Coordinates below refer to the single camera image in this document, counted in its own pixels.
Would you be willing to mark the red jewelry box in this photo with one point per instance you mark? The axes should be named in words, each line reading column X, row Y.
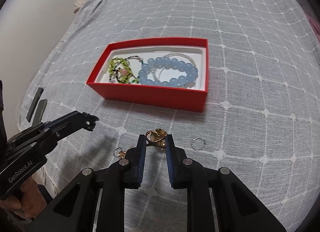
column 192, row 99

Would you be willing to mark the dark rectangular bar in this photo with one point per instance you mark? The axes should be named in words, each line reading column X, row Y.
column 34, row 104
column 39, row 112

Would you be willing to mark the small gold earring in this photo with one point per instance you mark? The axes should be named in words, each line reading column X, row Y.
column 119, row 153

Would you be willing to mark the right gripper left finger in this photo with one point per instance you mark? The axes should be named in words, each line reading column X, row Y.
column 94, row 200

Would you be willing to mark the grey checked bedspread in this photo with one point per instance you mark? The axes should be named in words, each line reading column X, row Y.
column 249, row 102

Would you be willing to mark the person's left hand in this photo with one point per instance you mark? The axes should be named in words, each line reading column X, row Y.
column 31, row 204

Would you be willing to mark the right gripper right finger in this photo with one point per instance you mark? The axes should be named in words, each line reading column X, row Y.
column 216, row 199

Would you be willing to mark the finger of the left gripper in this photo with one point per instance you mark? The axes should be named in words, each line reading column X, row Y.
column 71, row 123

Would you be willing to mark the gold flower brooch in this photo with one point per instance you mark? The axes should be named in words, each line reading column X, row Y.
column 156, row 138

